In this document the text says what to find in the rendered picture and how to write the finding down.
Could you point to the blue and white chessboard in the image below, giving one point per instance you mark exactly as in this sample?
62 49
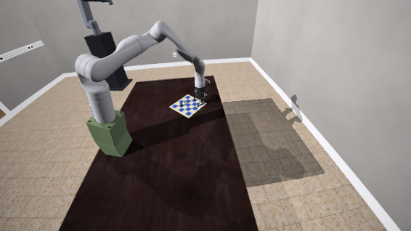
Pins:
188 109

